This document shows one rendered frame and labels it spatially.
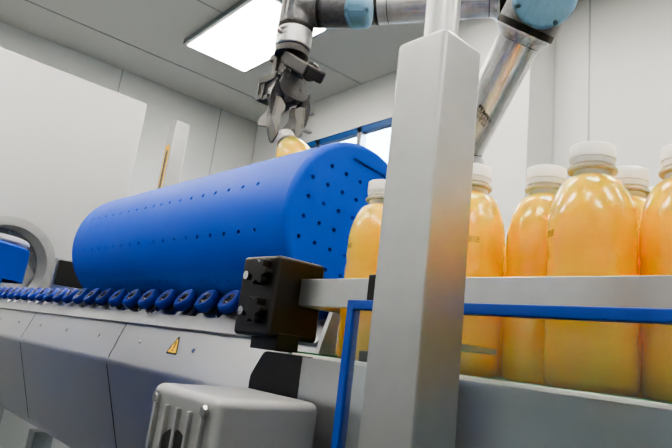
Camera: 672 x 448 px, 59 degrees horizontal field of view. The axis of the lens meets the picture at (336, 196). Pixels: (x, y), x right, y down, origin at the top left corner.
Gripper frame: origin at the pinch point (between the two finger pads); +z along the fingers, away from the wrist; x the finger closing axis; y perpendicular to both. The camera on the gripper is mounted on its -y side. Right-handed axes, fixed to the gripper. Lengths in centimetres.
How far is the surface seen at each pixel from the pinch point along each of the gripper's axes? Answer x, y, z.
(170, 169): -30, 116, -19
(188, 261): 13.6, 3.5, 26.9
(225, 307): 12.7, -9.6, 34.3
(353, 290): 22, -48, 32
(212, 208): 15.0, -4.0, 18.2
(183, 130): -33, 116, -36
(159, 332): 12.9, 10.6, 39.5
